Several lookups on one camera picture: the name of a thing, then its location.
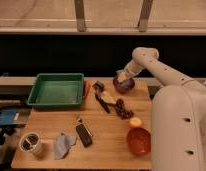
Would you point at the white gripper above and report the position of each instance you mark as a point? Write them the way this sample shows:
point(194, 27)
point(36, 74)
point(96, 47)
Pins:
point(132, 69)

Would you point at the purple bowl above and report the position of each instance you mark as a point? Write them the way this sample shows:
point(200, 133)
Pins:
point(123, 87)

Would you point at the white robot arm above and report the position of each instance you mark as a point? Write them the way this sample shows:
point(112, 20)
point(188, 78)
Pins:
point(177, 110)

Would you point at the red bowl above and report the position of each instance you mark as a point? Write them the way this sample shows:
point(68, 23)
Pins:
point(139, 141)

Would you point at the orange carrot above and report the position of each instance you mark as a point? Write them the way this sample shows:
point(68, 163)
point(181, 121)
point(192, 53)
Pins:
point(86, 89)

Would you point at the yellow orange fruit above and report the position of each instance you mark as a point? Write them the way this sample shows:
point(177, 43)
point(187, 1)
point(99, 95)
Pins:
point(135, 122)

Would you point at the black remote control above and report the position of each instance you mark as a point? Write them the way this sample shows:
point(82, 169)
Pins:
point(84, 135)

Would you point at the green plastic tray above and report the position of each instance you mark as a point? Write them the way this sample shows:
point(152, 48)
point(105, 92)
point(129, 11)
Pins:
point(56, 90)

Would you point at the blue cloth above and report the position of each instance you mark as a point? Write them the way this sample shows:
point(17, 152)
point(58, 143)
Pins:
point(62, 145)

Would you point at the metal tin can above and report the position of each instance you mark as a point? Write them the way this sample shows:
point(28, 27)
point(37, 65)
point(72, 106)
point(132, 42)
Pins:
point(31, 143)

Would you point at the blue box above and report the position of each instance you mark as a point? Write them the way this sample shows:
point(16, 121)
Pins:
point(8, 117)

